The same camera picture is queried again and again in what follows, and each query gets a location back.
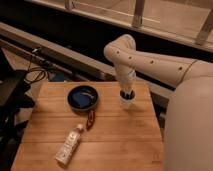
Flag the grey metal rail beam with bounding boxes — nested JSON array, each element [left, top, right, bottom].
[[0, 22, 174, 109]]

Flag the dark items in cup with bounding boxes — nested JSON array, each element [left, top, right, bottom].
[[120, 91, 135, 100]]

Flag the blue sponge in bowl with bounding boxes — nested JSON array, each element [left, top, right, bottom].
[[73, 92, 88, 105]]

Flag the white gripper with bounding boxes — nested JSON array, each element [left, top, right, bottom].
[[114, 64, 136, 94]]

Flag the white window frame rail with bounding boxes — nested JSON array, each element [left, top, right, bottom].
[[27, 0, 213, 52]]

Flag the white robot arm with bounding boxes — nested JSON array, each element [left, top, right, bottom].
[[104, 34, 213, 171]]

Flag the plastic bottle white label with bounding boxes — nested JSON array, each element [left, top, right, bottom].
[[55, 124, 84, 165]]

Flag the black cable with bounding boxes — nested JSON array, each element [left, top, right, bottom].
[[23, 47, 54, 84]]

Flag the red brown snack wrapper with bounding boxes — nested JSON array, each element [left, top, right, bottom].
[[86, 110, 95, 130]]

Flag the black equipment stand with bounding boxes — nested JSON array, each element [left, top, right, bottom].
[[0, 47, 35, 171]]

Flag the dark blue bowl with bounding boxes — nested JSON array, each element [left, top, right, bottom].
[[67, 85, 99, 111]]

